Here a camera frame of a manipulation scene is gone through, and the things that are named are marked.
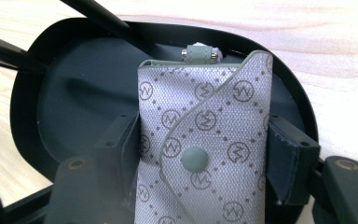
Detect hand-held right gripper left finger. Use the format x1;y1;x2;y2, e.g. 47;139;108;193
94;110;142;206

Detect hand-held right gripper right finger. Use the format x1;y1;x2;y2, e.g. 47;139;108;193
265;115;321;206

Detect black key rack with tray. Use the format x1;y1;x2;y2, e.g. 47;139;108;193
0;0;320;224

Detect grey patterned key pouch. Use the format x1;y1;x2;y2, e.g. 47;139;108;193
134;43;274;224

